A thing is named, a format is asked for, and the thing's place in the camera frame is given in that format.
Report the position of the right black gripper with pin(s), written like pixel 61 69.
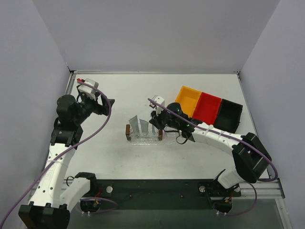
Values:
pixel 157 120

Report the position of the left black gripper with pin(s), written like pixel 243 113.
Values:
pixel 102 108

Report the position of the brown wooden tray foot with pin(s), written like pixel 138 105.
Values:
pixel 128 132
pixel 160 135

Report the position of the white toothpaste tube green cap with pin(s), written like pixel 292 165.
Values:
pixel 144 127

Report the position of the clear plastic cup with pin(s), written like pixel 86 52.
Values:
pixel 171 131

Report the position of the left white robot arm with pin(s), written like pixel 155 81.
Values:
pixel 49 207

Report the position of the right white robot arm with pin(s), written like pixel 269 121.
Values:
pixel 250 157

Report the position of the clear textured oval tray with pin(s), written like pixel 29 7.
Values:
pixel 151 140

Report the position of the yellow plastic bin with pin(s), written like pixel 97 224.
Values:
pixel 188 99

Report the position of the red plastic bin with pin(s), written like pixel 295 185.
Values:
pixel 207 108

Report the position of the black plastic bin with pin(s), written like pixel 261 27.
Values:
pixel 228 116

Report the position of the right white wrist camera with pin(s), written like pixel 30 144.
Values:
pixel 157 101

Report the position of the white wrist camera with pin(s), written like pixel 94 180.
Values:
pixel 88 91
pixel 157 101

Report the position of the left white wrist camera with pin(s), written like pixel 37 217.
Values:
pixel 88 91

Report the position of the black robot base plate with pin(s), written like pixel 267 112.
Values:
pixel 156 194

